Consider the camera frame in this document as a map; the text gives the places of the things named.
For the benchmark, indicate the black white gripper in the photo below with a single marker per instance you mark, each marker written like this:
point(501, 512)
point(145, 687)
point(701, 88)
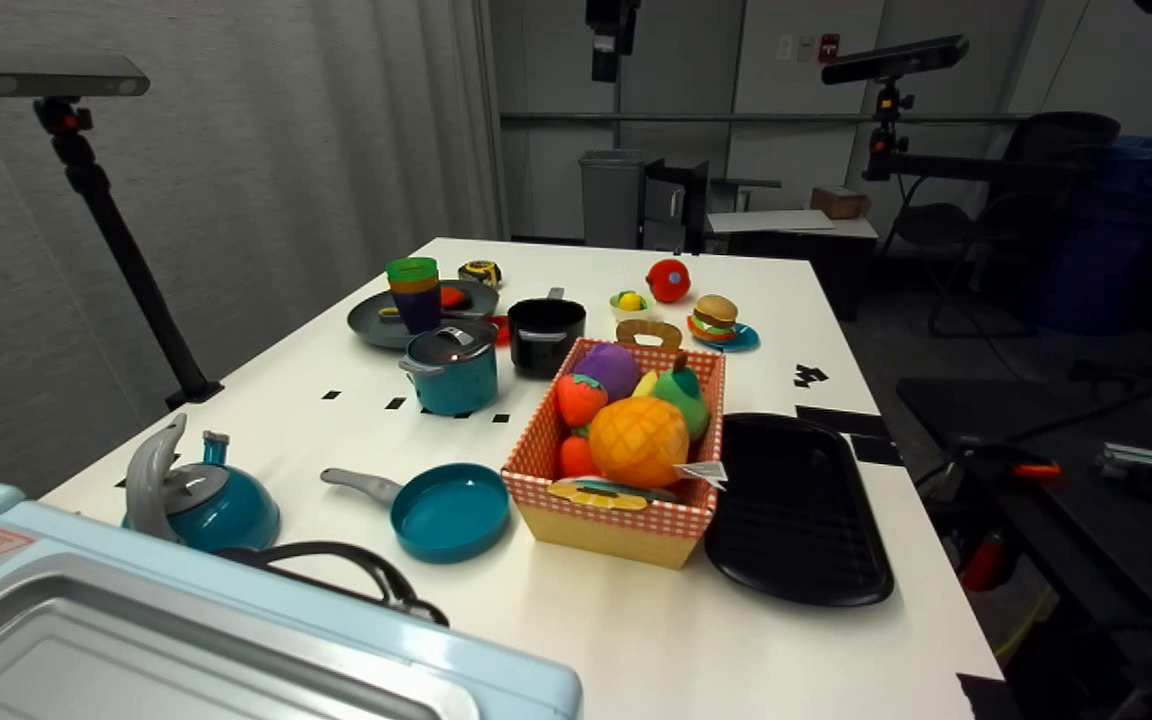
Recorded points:
point(614, 32)

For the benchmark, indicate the grey pot lid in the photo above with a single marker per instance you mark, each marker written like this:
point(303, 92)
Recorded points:
point(454, 340)

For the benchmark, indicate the black toy pot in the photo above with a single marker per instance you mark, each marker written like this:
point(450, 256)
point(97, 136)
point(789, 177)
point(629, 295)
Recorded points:
point(543, 334)

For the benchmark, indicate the blue toy pot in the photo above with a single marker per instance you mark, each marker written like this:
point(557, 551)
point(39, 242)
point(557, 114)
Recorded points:
point(457, 390)

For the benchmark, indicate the red toy tomato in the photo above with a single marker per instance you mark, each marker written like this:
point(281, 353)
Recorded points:
point(669, 281)

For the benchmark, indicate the yellow toy lemon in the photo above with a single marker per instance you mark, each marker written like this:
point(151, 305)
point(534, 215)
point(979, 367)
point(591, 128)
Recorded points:
point(629, 302)

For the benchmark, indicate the yellow black toy item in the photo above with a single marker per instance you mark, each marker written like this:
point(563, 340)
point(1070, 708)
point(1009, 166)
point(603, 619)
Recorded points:
point(480, 272)

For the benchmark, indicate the small cardboard box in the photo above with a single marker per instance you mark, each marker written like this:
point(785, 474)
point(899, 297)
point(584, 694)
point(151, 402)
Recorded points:
point(842, 204)

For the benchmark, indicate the toy hamburger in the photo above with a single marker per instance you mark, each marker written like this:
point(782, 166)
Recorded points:
point(713, 321)

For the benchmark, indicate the grey round plate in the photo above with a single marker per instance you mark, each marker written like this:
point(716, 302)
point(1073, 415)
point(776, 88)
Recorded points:
point(377, 318)

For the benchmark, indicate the stacked colourful toy cups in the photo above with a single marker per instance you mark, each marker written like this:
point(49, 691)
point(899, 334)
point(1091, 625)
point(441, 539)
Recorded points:
point(414, 285)

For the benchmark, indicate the small blue plate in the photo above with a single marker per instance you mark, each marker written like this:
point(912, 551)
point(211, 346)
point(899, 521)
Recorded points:
point(741, 339)

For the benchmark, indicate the purple plush fruit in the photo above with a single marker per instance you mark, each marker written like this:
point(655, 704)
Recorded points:
point(610, 367)

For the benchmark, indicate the green plush vegetable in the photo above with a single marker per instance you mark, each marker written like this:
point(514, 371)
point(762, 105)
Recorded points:
point(681, 390)

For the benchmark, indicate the red orange plush fruit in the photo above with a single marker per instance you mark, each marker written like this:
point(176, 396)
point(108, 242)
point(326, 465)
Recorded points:
point(578, 396)

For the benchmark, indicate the small black clips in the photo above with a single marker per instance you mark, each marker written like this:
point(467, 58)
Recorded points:
point(808, 375)

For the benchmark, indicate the orange plush pineapple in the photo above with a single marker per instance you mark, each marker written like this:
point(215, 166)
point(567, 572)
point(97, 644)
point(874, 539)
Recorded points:
point(636, 442)

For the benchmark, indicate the red plush tomato in basket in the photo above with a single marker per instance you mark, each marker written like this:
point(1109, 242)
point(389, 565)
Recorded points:
point(578, 459)

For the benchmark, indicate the black office chair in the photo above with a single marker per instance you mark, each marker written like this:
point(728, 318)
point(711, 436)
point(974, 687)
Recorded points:
point(1027, 198)

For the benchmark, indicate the red checkered cardboard basket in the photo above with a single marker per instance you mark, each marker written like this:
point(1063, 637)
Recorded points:
point(659, 524)

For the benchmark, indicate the blue toy frying pan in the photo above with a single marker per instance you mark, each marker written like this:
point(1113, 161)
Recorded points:
point(444, 512)

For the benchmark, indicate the black rectangular tray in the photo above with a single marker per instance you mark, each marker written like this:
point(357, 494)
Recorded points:
point(795, 517)

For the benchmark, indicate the blue toy kettle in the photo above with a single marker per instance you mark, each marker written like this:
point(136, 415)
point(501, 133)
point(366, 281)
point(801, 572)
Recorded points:
point(207, 506)

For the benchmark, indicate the right camera on stand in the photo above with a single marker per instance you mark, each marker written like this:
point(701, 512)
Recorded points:
point(891, 82)

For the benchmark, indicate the left camera on tripod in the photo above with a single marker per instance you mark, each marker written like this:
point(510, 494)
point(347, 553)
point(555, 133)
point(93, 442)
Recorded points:
point(56, 88)

